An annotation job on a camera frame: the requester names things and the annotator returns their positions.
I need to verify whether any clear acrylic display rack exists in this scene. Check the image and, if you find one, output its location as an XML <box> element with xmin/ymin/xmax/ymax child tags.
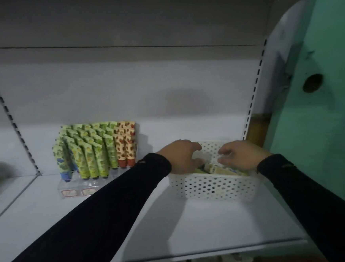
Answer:
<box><xmin>56</xmin><ymin>153</ymin><xmax>138</xmax><ymax>205</ymax></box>

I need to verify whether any person's right forearm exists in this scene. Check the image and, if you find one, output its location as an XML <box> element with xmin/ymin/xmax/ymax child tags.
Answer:
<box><xmin>249</xmin><ymin>153</ymin><xmax>345</xmax><ymax>262</ymax></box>

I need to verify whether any white store shelf unit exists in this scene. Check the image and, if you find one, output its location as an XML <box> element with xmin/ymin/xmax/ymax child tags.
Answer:
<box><xmin>0</xmin><ymin>0</ymin><xmax>326</xmax><ymax>262</ymax></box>

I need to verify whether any person's left hand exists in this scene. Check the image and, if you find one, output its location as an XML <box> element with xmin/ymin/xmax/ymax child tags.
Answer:
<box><xmin>163</xmin><ymin>138</ymin><xmax>207</xmax><ymax>177</ymax></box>

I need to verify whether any person's right hand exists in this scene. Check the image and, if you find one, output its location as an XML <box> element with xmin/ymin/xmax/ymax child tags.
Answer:
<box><xmin>216</xmin><ymin>138</ymin><xmax>274</xmax><ymax>173</ymax></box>

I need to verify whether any white perforated basket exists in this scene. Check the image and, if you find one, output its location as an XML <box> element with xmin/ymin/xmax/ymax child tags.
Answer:
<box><xmin>167</xmin><ymin>136</ymin><xmax>267</xmax><ymax>205</ymax></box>

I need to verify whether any row of cream tubes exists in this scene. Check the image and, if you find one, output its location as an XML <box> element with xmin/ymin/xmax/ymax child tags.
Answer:
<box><xmin>59</xmin><ymin>115</ymin><xmax>139</xmax><ymax>151</ymax></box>

